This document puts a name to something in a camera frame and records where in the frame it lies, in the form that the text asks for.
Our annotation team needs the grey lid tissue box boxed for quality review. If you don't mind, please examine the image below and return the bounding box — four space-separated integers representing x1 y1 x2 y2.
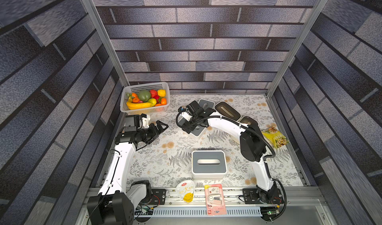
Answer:
186 121 208 140
192 150 228 180
198 99 215 110

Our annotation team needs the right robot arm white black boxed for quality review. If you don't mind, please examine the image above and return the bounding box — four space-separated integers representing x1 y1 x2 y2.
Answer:
176 101 277 204

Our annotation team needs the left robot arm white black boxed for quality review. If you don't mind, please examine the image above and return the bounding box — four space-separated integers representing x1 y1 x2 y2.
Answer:
87 114 169 225

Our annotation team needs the dark lid cream tissue box rear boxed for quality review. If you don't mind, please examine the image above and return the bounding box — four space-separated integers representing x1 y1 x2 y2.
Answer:
214 101 241 121

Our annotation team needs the dark lid cream tissue box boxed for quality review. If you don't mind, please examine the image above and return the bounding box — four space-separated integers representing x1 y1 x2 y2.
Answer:
214 101 241 121
239 116 258 128

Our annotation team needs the dark lid cream tissue box right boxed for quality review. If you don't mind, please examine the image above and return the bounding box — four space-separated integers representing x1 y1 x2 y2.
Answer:
239 116 258 128

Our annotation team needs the green toy apple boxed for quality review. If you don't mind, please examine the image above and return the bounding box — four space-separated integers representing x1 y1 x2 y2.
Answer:
148 98 157 107

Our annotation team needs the yellow toy pepper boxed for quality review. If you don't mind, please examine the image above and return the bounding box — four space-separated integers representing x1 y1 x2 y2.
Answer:
157 89 166 97

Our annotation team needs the red toy fruit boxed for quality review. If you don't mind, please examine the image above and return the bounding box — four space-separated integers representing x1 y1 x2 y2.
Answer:
149 90 158 98

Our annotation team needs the yellow toy banana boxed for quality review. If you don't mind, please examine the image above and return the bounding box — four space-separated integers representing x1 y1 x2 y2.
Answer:
126 101 153 110

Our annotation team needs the white plastic basket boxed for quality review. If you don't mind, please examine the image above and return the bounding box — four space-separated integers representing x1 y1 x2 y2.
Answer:
120 82 171 115

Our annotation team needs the white yellow snack pouch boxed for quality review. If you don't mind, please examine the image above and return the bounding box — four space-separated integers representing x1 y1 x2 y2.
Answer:
176 180 195 203

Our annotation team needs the green snack bag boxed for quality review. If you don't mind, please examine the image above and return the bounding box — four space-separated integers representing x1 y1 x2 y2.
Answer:
262 127 289 149

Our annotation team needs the pink stapler blister pack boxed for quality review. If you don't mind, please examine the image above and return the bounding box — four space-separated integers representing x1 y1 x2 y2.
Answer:
205 184 227 216

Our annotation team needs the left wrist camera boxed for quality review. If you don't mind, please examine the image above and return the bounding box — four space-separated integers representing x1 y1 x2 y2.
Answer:
140 114 150 129

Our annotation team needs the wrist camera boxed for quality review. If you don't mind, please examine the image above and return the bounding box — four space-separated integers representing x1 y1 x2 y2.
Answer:
178 107 193 122
140 114 150 129

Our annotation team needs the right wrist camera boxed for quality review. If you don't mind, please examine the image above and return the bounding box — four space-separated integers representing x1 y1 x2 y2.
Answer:
178 107 193 122

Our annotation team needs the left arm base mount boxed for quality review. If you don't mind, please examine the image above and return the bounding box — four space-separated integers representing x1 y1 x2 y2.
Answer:
141 189 167 206

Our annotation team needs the white slotted cable duct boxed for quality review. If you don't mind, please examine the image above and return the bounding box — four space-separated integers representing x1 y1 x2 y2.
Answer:
136 207 263 218

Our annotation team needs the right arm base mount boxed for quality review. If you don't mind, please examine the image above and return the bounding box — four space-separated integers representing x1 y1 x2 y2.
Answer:
242 188 285 205

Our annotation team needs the aluminium front rail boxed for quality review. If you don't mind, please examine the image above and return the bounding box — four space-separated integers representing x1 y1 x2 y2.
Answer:
149 186 327 207

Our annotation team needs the left aluminium frame post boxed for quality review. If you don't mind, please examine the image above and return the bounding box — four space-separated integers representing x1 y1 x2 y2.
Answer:
81 0 130 87

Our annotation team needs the aluminium frame post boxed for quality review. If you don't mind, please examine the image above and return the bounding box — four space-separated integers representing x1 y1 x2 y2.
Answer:
81 0 130 87
266 0 328 99

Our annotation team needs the right aluminium frame post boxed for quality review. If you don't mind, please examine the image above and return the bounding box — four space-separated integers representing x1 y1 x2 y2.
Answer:
266 0 328 99

